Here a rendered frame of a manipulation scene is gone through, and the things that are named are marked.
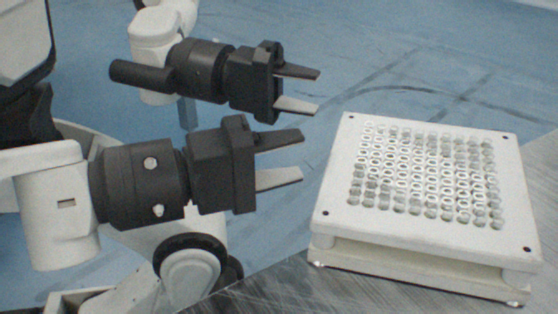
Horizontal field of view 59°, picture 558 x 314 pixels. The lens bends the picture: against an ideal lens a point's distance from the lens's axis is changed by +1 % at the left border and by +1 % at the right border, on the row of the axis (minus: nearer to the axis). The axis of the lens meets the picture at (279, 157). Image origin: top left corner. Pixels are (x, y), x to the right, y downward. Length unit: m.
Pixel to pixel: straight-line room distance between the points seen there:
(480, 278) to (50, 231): 0.45
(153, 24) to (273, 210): 1.22
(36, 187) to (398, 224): 0.37
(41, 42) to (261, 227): 1.20
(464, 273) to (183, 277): 0.53
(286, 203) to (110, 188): 1.45
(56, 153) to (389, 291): 0.38
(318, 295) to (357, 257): 0.06
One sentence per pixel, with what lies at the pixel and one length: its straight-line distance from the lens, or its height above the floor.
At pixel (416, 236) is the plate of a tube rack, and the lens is 0.56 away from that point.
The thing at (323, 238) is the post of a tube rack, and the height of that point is 0.86.
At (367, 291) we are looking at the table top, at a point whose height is 0.82.
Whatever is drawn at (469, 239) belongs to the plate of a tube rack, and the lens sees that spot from 0.57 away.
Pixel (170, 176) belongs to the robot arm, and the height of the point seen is 0.98.
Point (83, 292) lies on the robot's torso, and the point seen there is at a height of 0.33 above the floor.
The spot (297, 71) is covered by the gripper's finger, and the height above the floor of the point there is 0.98.
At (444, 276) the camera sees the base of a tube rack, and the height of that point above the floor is 0.84.
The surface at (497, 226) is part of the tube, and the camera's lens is 0.59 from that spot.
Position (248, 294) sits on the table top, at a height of 0.82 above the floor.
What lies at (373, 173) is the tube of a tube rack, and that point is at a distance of 0.62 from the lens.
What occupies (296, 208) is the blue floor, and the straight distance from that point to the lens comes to 1.87.
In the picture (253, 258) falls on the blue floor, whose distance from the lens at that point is 1.70.
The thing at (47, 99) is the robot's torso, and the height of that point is 0.88.
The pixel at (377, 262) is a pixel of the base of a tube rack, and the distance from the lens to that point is 0.58.
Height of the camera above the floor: 1.28
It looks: 37 degrees down
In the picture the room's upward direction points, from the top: straight up
